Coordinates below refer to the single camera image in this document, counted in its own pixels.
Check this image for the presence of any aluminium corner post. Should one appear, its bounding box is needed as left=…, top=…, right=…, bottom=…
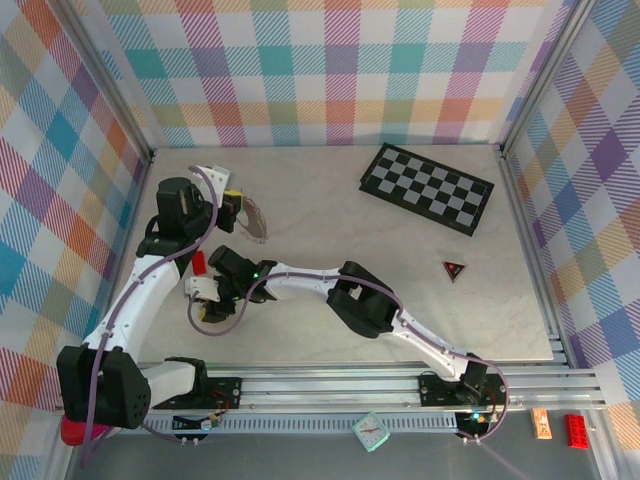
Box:
left=49, top=0, right=156, bottom=164
left=497, top=0, right=601, bottom=159

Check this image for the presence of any black grey chessboard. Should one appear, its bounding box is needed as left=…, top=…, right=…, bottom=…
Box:
left=357, top=142, right=496, bottom=236

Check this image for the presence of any orange tag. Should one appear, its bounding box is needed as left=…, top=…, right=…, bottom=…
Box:
left=530, top=408, right=554, bottom=441

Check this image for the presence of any aluminium side frame rail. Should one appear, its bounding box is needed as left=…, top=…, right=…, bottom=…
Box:
left=87, top=152, right=156, bottom=374
left=497, top=147, right=574, bottom=369

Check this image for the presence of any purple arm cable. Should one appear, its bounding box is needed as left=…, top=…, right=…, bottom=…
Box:
left=185, top=269, right=510, bottom=444
left=78, top=165, right=224, bottom=469

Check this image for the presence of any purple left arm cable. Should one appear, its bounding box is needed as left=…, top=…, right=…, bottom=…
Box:
left=78, top=165, right=224, bottom=469

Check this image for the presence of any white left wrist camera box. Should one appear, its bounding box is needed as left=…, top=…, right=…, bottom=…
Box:
left=191, top=163, right=235, bottom=195

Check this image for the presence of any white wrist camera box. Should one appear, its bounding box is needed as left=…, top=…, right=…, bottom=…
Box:
left=183, top=276, right=221, bottom=304
left=191, top=163, right=235, bottom=195

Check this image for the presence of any slotted grey cable duct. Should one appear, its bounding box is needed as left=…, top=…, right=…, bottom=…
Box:
left=117, top=414, right=461, bottom=434

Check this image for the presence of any teal alarm clock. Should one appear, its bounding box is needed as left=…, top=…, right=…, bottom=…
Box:
left=351, top=410, right=392, bottom=454

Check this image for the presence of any black triangle with red centre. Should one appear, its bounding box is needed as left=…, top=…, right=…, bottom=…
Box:
left=442, top=259, right=467, bottom=285

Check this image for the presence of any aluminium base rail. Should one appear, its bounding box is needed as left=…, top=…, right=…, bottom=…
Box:
left=58, top=364, right=609, bottom=417

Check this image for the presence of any black controller bracket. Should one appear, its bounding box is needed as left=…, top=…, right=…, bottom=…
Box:
left=171, top=412, right=225, bottom=447
left=453, top=409, right=492, bottom=445

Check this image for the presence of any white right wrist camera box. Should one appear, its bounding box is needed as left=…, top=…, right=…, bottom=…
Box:
left=183, top=276, right=221, bottom=304

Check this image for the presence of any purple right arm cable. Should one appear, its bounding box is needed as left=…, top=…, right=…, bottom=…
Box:
left=185, top=269, right=510, bottom=444

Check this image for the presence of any red studded toy brick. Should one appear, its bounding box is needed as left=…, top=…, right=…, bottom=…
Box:
left=564, top=413, right=591, bottom=449

